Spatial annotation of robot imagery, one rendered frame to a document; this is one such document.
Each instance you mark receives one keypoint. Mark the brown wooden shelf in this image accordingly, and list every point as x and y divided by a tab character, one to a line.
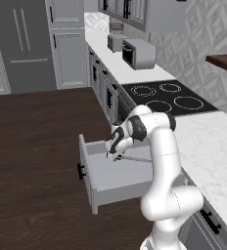
224	62

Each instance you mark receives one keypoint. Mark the grey tall cupboards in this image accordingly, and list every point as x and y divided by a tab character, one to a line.
68	44

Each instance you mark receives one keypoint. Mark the grey wall cupboards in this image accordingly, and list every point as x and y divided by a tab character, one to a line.
141	13

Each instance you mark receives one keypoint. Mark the grey fridge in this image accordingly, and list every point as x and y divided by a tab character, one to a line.
24	45

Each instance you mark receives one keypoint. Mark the black hob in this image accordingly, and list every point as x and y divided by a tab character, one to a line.
171	96

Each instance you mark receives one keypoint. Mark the grey drawer front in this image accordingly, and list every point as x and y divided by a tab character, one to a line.
197	234

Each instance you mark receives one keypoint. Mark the grey knife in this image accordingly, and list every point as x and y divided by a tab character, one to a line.
136	158

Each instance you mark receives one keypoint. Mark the grey open drawer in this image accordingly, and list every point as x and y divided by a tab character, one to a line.
118	175

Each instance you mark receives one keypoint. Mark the grey base cupboards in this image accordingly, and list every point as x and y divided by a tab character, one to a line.
102	81

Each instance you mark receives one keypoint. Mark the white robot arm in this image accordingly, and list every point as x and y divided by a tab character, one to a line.
164	162

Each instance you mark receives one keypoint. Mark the dark oven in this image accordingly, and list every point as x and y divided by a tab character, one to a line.
125	104

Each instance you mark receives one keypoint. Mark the grey toaster oven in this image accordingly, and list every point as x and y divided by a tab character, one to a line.
140	53

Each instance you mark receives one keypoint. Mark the grey toaster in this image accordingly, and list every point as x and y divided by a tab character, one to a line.
114	42

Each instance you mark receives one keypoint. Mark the brown basket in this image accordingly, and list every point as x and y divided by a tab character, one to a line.
116	26

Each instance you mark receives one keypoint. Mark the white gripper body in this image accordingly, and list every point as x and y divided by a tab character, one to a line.
113	156

